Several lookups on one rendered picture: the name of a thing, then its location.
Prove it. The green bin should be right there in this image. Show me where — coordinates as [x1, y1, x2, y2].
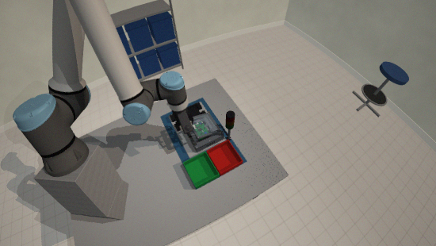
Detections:
[183, 152, 220, 189]

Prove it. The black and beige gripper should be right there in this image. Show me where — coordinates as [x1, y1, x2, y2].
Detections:
[172, 108, 193, 131]

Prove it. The red bin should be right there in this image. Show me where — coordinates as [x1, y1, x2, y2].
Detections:
[207, 140, 243, 176]

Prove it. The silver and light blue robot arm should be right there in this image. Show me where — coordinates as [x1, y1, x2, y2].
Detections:
[13, 0, 193, 177]

